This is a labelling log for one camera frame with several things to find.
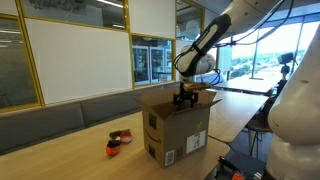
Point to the white globe pendant lamp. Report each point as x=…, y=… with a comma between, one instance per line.
x=192, y=28

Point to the orange and black tape measure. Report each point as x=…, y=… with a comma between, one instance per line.
x=113, y=149

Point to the grey upholstered bench seat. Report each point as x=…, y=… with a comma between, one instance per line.
x=50, y=125

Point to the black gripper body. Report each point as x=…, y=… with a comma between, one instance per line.
x=188, y=95

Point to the black camera on tripod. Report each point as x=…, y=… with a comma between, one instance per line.
x=286, y=58

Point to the brown cardboard shipping box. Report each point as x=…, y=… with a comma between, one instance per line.
x=173, y=133

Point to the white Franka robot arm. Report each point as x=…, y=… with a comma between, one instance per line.
x=296, y=110

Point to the dark chair with metal legs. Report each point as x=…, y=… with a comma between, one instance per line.
x=258, y=125

